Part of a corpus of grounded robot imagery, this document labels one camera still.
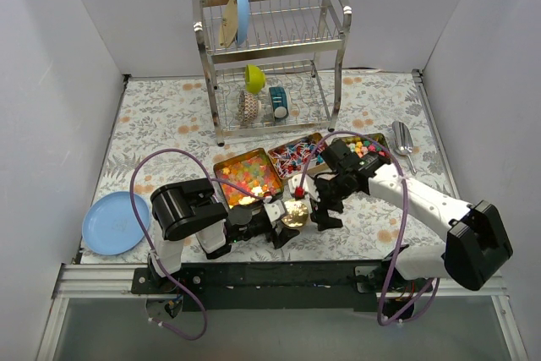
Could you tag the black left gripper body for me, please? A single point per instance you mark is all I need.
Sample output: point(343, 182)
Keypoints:
point(272, 228)

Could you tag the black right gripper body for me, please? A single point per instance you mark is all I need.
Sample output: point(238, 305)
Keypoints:
point(328, 199)

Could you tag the gold round jar lid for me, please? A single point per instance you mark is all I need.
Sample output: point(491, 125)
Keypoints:
point(297, 214)

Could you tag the tin with star candies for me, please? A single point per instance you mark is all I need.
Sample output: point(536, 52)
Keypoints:
point(362, 146)

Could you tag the tin with gummy candies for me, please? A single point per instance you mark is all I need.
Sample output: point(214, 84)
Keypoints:
point(251, 171)

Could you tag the silver metal scoop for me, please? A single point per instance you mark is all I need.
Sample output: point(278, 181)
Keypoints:
point(404, 143)

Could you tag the gold tin with lollipops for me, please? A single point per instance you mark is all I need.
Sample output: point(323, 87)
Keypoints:
point(290, 159)

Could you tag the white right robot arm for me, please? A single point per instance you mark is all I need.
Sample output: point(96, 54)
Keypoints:
point(474, 243)

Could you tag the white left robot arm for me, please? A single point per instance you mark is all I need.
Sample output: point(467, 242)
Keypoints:
point(189, 208)

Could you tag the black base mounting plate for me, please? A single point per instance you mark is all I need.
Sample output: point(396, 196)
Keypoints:
point(336, 284)

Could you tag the teal mug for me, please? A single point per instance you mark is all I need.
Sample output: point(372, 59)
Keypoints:
point(280, 102)

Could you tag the patterned ceramic bowl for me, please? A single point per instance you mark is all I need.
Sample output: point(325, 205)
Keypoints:
point(248, 107)

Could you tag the light blue plate on table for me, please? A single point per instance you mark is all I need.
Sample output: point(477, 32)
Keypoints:
point(110, 226)

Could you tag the green bowl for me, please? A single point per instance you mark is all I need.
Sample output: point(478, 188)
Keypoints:
point(254, 78)

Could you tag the steel dish rack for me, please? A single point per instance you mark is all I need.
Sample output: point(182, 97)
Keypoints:
point(299, 44)

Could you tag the beige wooden plate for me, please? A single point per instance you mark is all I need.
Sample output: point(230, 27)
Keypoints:
point(229, 24)

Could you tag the light blue plate in rack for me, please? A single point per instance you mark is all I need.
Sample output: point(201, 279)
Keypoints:
point(239, 4)

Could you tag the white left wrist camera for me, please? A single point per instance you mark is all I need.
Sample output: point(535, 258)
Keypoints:
point(275, 211)

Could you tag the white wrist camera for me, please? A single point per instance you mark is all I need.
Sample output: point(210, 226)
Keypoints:
point(301, 186)
point(275, 211)

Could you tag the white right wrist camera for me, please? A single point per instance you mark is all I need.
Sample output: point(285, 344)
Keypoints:
point(301, 186)

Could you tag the aluminium frame rail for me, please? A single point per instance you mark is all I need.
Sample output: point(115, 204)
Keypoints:
point(270, 311)

